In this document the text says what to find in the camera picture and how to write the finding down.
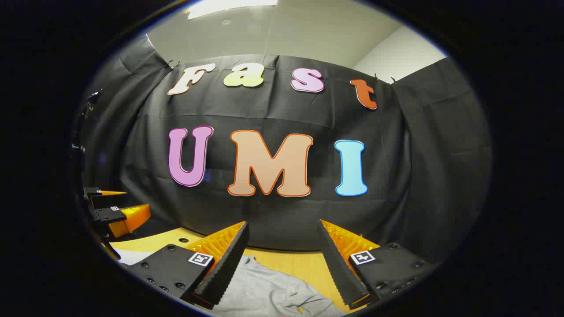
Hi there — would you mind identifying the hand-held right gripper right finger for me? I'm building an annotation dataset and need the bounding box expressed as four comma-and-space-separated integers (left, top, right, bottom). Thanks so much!
317, 219, 434, 310

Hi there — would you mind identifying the grey sweatshirt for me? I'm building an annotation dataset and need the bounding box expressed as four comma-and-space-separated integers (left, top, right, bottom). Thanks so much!
211, 254, 349, 317

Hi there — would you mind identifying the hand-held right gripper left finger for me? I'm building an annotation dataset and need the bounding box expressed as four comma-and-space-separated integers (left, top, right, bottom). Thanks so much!
126, 221, 250, 310

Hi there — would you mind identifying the black backdrop cloth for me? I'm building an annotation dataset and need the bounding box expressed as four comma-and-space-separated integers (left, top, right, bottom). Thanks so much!
77, 35, 492, 265

